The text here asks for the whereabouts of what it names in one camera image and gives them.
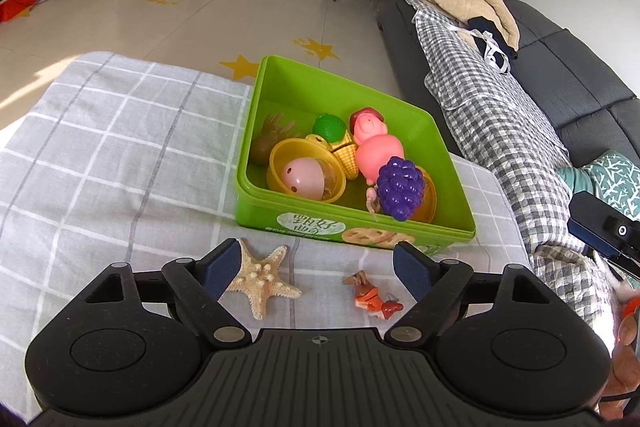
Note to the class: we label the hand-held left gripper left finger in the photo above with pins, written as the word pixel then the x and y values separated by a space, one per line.
pixel 225 267

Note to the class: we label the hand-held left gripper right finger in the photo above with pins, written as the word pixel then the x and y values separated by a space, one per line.
pixel 412 272

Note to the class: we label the beige starfish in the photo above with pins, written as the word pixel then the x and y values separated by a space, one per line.
pixel 262 279

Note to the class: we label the small orange red toy figure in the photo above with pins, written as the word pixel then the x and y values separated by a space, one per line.
pixel 372 294

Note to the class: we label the orange toy bowl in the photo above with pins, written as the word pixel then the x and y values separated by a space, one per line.
pixel 429 197

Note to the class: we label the purple toy grapes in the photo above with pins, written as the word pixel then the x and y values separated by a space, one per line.
pixel 400 187

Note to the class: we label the pink round capsule toy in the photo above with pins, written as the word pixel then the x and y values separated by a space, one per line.
pixel 302 174

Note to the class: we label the large pink pig toy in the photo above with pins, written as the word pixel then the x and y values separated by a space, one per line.
pixel 377 154

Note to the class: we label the toy corn cob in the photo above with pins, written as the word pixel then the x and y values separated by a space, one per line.
pixel 347 157

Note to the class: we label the amber rubber hand toy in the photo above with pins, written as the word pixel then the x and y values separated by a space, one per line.
pixel 272 137

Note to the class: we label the yellow toy pot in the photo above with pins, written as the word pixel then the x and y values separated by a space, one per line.
pixel 300 148

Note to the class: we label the small pink pig toy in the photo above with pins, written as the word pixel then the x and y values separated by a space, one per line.
pixel 367 124

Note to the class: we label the green plastic bin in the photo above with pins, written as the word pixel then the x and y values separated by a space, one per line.
pixel 310 92

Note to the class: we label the person's right hand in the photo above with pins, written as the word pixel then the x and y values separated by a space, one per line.
pixel 627 357

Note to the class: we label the teal patterned pillow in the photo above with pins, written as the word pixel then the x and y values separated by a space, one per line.
pixel 615 177

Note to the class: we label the grey checked sofa cover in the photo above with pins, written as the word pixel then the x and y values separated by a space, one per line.
pixel 490 122

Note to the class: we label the grey sofa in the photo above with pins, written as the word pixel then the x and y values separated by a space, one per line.
pixel 575 72

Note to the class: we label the grey checked tablecloth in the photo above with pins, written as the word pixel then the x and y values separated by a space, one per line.
pixel 125 132

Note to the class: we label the yellow star floor sticker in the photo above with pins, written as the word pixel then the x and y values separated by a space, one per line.
pixel 162 1
pixel 241 68
pixel 316 49

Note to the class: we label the black and white garment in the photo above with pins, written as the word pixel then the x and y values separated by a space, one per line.
pixel 482 27

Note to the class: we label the red storage box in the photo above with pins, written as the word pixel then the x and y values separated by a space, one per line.
pixel 15 2

